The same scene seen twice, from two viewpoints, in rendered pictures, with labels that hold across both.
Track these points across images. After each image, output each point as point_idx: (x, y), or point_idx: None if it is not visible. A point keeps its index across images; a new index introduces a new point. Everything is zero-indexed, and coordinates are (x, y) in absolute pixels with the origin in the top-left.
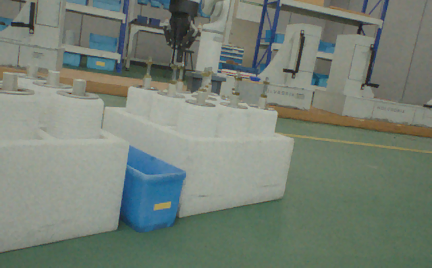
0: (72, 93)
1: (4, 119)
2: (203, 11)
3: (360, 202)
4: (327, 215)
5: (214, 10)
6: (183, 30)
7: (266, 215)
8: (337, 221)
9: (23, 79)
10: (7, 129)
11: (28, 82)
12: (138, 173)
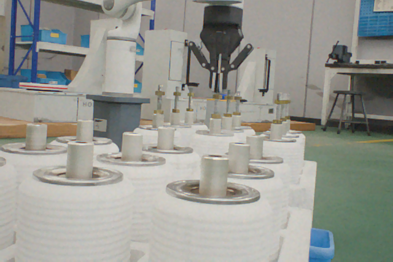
0: (252, 157)
1: (276, 219)
2: (109, 13)
3: (352, 215)
4: (366, 238)
5: (127, 11)
6: (232, 46)
7: (342, 258)
8: (383, 242)
9: (96, 148)
10: (277, 234)
11: (105, 150)
12: (314, 250)
